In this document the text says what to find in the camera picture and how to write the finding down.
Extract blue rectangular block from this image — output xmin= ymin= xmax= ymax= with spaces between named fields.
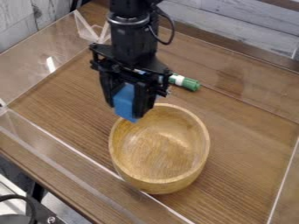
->
xmin=114 ymin=84 xmax=139 ymax=123

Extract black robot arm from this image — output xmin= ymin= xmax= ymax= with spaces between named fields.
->
xmin=89 ymin=0 xmax=173 ymax=122

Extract black metal table frame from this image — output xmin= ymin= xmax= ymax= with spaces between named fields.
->
xmin=0 ymin=156 xmax=67 ymax=224

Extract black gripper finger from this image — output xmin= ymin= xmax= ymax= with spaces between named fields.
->
xmin=99 ymin=71 xmax=126 ymax=108
xmin=134 ymin=82 xmax=157 ymax=118

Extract green white marker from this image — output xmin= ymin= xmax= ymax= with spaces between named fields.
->
xmin=169 ymin=73 xmax=202 ymax=92

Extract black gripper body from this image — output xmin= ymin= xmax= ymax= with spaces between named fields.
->
xmin=89 ymin=44 xmax=173 ymax=97

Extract brown wooden bowl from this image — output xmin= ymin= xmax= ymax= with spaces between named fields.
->
xmin=109 ymin=103 xmax=212 ymax=194

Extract black cable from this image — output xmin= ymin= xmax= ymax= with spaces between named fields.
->
xmin=0 ymin=194 xmax=38 ymax=224

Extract clear acrylic tray walls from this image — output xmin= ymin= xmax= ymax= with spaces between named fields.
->
xmin=0 ymin=17 xmax=299 ymax=224

